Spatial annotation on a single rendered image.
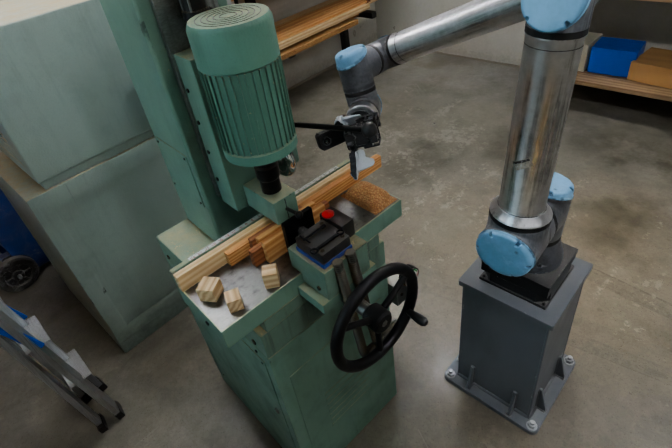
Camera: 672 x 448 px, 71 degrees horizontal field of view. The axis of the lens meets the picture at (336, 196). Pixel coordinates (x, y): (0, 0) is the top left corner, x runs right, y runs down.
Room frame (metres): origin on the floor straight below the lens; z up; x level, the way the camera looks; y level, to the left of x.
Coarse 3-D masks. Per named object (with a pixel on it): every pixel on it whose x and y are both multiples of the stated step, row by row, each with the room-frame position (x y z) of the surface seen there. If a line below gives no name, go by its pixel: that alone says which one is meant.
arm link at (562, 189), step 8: (560, 176) 1.03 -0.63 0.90; (552, 184) 0.99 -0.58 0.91; (560, 184) 0.99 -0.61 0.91; (568, 184) 0.98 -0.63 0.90; (552, 192) 0.95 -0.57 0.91; (560, 192) 0.95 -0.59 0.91; (568, 192) 0.95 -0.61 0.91; (552, 200) 0.94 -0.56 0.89; (560, 200) 0.94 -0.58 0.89; (568, 200) 0.95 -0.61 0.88; (552, 208) 0.93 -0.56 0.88; (560, 208) 0.94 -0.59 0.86; (568, 208) 0.96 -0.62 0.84; (560, 216) 0.93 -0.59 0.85; (560, 224) 0.92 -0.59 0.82; (560, 232) 0.95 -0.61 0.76; (552, 240) 0.94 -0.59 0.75
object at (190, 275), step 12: (348, 168) 1.16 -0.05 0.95; (324, 180) 1.12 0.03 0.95; (312, 192) 1.07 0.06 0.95; (252, 228) 0.95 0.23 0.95; (228, 240) 0.92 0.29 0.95; (240, 240) 0.92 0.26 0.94; (216, 252) 0.88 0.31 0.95; (192, 264) 0.85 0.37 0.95; (204, 264) 0.85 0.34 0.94; (216, 264) 0.87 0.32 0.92; (180, 276) 0.81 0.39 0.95; (192, 276) 0.83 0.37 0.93; (180, 288) 0.81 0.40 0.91
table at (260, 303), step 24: (360, 216) 0.99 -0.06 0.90; (384, 216) 1.00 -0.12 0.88; (240, 264) 0.88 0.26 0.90; (264, 264) 0.86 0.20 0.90; (288, 264) 0.85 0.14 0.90; (192, 288) 0.82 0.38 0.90; (240, 288) 0.79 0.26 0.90; (264, 288) 0.78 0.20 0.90; (288, 288) 0.78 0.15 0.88; (312, 288) 0.79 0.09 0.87; (216, 312) 0.73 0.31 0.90; (240, 312) 0.72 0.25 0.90; (264, 312) 0.74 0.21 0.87; (240, 336) 0.69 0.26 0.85
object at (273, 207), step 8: (248, 184) 1.03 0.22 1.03; (256, 184) 1.02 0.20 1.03; (248, 192) 1.01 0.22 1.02; (256, 192) 0.99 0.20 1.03; (280, 192) 0.97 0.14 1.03; (288, 192) 0.96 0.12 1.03; (248, 200) 1.02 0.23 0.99; (256, 200) 0.99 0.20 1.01; (264, 200) 0.95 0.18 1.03; (272, 200) 0.94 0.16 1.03; (280, 200) 0.94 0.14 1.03; (288, 200) 0.95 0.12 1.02; (296, 200) 0.97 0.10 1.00; (256, 208) 1.00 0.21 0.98; (264, 208) 0.96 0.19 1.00; (272, 208) 0.93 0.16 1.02; (280, 208) 0.93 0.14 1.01; (296, 208) 0.96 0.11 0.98; (272, 216) 0.94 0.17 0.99; (280, 216) 0.93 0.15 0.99; (288, 216) 0.94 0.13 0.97
